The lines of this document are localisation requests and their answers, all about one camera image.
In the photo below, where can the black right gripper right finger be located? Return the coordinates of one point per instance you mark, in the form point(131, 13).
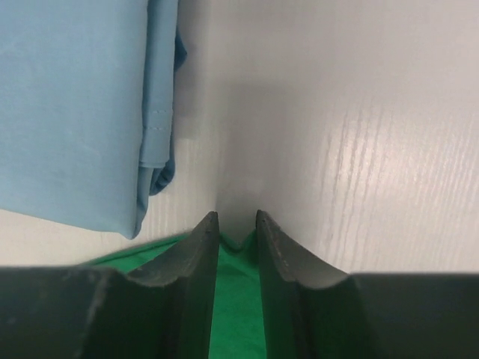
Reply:
point(314, 310)

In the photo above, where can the green t-shirt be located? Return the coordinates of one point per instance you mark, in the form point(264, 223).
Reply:
point(237, 327)

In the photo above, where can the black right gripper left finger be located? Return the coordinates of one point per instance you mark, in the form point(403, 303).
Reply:
point(163, 309)

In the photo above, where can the light blue folded t-shirt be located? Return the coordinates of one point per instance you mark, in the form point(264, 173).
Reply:
point(87, 96)

